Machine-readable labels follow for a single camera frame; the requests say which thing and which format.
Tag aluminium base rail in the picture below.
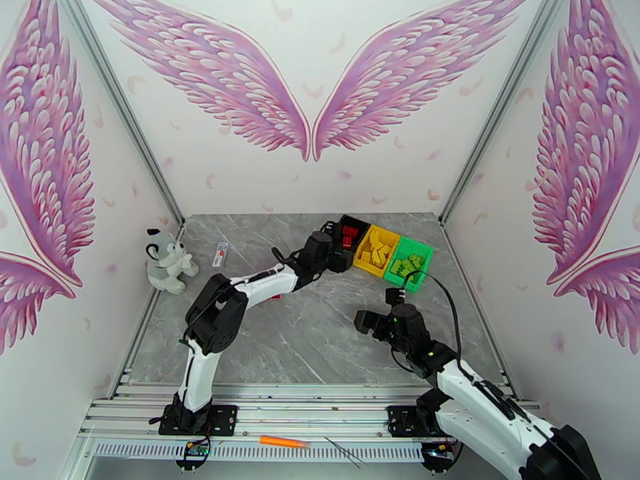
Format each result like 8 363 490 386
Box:
78 383 554 445

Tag orange pen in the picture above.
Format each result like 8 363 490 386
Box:
258 434 310 449

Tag small circuit board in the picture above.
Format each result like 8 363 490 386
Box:
421 442 459 470
174 439 217 470

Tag metal tweezers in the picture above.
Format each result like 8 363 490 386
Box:
323 435 367 469

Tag grey white plush dog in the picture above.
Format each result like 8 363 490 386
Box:
145 228 200 296

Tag black plastic bin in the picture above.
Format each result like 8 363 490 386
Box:
335 214 372 254

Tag aluminium frame post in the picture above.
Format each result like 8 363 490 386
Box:
56 0 187 228
438 0 570 228

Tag white slotted cable duct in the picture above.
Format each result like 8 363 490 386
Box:
94 442 427 463

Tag green plastic bin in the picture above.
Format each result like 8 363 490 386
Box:
383 237 434 294

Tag yellow plastic bin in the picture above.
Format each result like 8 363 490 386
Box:
353 224 402 271

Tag black right camera cable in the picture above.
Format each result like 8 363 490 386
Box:
386 270 463 356

